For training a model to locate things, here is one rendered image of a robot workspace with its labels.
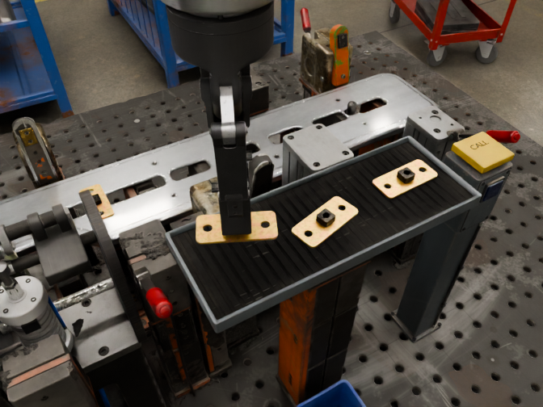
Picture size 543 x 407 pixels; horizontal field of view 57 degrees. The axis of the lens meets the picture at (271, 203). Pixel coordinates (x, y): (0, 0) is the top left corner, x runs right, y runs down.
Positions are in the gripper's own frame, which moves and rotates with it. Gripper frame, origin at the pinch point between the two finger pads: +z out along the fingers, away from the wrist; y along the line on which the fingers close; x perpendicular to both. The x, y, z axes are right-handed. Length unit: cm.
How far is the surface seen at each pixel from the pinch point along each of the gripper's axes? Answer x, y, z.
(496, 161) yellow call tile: -35.5, 13.6, 9.5
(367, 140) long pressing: -26, 39, 25
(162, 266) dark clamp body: 10.3, 6.3, 18.2
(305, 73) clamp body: -18, 68, 29
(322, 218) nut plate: -10.1, 4.2, 8.3
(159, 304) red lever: 8.5, -5.1, 9.8
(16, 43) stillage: 124, 247, 110
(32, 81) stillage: 105, 204, 110
